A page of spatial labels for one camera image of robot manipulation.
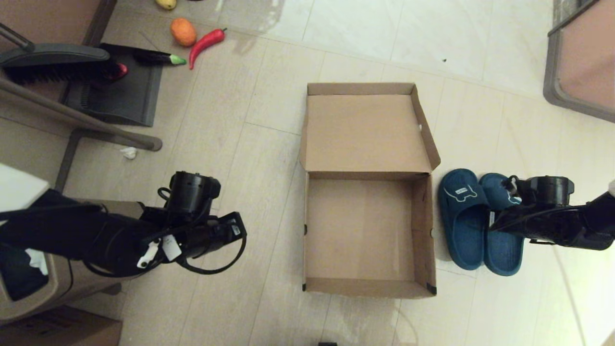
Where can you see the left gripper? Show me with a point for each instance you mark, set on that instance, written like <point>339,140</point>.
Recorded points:
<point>216,235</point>

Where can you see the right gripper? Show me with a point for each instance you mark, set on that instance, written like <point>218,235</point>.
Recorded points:
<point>516,223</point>

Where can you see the dark blue slipper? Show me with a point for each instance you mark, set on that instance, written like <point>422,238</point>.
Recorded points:
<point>504,254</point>
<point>463,230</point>

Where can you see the brown cardboard shoe box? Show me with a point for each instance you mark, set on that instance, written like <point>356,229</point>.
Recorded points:
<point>365,230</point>

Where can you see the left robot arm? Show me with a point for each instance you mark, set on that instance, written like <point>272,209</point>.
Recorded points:
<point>96,240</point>

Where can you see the white crumpled tissue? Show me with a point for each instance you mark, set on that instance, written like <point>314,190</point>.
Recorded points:
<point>129,153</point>
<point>37,263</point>

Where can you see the dark grey dustpan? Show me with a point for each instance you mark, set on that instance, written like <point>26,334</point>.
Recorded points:
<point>120,98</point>

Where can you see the red chili pepper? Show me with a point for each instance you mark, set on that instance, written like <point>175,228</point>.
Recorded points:
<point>204,44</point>

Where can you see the toy eggplant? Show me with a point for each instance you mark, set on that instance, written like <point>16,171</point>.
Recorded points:
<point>153,58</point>

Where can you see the small red toy fruit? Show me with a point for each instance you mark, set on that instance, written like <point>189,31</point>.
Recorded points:
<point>122,71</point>

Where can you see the orange toy fruit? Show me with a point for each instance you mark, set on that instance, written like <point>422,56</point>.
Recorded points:
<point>183,32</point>

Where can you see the brown trash bin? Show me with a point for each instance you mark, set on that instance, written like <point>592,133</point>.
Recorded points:
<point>48,298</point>

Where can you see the closed brown cardboard carton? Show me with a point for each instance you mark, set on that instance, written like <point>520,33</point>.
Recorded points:
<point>57,331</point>

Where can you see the yellow toy fruit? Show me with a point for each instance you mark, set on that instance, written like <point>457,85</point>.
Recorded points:
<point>166,4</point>

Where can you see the black broom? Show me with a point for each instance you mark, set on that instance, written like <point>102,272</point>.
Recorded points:
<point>57,71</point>

